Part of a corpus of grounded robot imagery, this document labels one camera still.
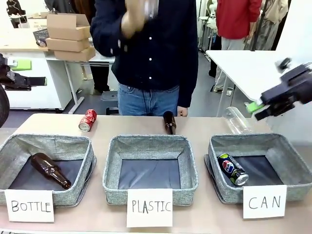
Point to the gray fabric basket can label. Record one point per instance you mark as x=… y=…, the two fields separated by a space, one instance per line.
x=290 y=156

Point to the white desk with legs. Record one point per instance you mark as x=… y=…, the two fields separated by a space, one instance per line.
x=73 y=73

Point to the open cardboard box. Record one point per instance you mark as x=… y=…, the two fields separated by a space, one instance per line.
x=68 y=26

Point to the person's right forearm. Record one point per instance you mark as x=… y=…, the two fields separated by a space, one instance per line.
x=107 y=31

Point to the white paper sign CAN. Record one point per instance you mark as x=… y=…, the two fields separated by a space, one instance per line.
x=264 y=201

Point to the gray fabric basket plastic label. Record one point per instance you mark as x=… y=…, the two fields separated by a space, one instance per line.
x=114 y=161

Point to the black tripod pole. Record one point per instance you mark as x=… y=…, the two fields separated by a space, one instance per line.
x=259 y=24

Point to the white paper sign PLASTIC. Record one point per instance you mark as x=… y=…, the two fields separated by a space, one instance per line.
x=149 y=207

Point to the white side table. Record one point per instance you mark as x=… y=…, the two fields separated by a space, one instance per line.
x=243 y=70

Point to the clear plastic bottle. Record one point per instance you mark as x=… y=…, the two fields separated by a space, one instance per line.
x=237 y=123

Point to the red cola can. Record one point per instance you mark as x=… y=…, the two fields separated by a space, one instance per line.
x=87 y=121

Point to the person's left hand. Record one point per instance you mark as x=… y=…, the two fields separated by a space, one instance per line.
x=183 y=111

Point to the flat cardboard box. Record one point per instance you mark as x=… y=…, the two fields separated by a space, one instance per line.
x=74 y=54
x=67 y=44

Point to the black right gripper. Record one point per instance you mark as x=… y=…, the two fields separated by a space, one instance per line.
x=292 y=87

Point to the gray fabric basket bottle label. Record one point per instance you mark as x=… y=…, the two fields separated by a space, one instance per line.
x=73 y=148

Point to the person's right hand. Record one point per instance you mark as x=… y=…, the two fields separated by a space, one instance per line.
x=131 y=23

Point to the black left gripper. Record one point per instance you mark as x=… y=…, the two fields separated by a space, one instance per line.
x=13 y=78

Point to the beige hanging coat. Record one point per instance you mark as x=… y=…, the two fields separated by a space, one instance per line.
x=273 y=24

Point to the brown glass bottle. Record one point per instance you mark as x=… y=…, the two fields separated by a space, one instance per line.
x=169 y=122
x=47 y=168

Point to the blue pepsi can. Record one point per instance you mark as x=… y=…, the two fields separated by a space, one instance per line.
x=231 y=168

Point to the green flat pad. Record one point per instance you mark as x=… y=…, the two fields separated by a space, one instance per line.
x=22 y=65

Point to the person in navy shirt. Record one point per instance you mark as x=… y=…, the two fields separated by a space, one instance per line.
x=156 y=61

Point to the person in red jacket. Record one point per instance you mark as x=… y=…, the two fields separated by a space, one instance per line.
x=237 y=19

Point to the wooden top desk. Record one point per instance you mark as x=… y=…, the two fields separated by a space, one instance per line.
x=19 y=42

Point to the person's left forearm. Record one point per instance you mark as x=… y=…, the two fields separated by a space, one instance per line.
x=190 y=80

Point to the black plastic crate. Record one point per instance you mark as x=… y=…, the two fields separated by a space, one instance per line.
x=41 y=36

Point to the white paper sign BOTTLE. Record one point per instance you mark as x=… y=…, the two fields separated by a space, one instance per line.
x=30 y=206

